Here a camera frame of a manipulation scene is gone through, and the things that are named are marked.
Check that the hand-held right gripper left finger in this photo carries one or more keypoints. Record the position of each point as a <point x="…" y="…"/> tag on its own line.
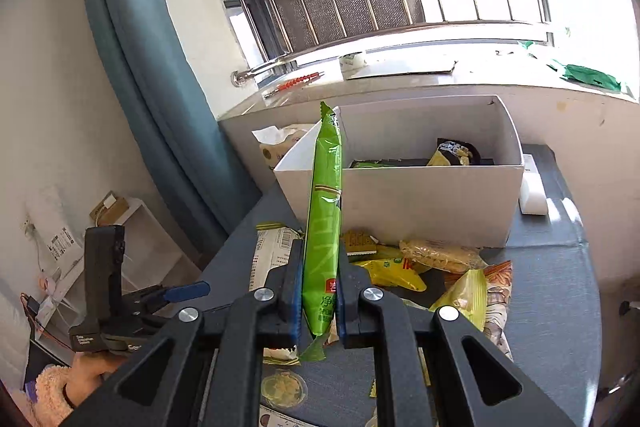
<point x="296" y="297"/>

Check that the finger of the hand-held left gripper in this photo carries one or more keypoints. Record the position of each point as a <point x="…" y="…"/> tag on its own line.
<point x="187" y="291"/>

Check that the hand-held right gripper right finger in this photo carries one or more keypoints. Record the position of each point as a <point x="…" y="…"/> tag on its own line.
<point x="342" y="307"/>

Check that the green snack packet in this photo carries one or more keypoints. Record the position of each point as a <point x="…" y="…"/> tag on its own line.
<point x="372" y="164"/>
<point x="325" y="227"/>

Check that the white cardboard box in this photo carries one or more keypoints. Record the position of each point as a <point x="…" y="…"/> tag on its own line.
<point x="430" y="202"/>

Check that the person's left forearm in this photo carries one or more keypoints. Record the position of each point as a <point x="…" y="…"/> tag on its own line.
<point x="47" y="392"/>

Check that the person's left hand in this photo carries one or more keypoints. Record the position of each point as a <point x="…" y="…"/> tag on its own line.
<point x="92" y="369"/>

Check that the white paper label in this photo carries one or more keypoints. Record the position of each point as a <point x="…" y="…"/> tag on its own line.
<point x="62" y="244"/>

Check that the white barcode snack packet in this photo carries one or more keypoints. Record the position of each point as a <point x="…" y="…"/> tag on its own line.
<point x="270" y="254"/>

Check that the white shelf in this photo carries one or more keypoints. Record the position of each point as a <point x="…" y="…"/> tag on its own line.
<point x="135" y="232"/>

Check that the small cardboard box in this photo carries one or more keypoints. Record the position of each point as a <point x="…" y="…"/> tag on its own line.
<point x="110" y="207"/>

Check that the gold wafer snack packet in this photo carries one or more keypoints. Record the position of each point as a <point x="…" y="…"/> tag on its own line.
<point x="358" y="242"/>

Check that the round clear jelly cup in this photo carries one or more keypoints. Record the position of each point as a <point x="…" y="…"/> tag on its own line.
<point x="282" y="387"/>

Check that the beige biscuit packet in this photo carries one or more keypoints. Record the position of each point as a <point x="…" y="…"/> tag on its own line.
<point x="440" y="255"/>

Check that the yellow-green snack packet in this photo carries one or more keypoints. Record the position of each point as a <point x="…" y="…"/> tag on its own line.
<point x="465" y="294"/>

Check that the flat green snack packet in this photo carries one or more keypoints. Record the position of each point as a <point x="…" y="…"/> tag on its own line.
<point x="372" y="164"/>

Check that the tissue pack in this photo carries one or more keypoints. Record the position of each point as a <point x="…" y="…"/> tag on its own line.
<point x="275" y="147"/>

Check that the orange striped snack packet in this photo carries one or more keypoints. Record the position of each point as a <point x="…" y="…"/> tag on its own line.
<point x="497" y="302"/>

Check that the black and yellow snack packet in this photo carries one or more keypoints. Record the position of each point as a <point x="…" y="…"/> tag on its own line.
<point x="452" y="152"/>

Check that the blue curtain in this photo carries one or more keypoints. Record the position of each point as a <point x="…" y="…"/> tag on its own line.
<point x="150" y="72"/>

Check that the red beaded tool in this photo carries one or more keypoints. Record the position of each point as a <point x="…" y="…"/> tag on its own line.
<point x="295" y="82"/>

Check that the small white box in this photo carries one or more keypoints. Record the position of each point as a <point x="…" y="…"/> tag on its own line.
<point x="531" y="192"/>

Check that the small white container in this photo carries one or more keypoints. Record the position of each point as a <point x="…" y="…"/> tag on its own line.
<point x="352" y="62"/>

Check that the green plastic bag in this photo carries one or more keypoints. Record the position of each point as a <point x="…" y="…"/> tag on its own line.
<point x="590" y="74"/>

